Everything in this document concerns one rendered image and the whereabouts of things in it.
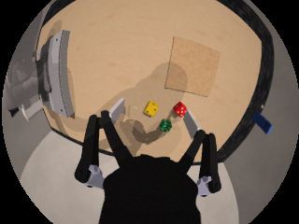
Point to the red die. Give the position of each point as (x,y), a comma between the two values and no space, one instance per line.
(180,109)

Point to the tan square mat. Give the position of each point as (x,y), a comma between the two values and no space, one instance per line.
(193,67)

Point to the yellow die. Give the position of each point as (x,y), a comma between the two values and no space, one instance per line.
(151,108)

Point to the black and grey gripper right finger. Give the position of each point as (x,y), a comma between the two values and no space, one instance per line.
(209,180)

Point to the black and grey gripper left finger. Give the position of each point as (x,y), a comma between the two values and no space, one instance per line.
(88,172)

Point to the green die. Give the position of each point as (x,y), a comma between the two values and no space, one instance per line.
(165,125)

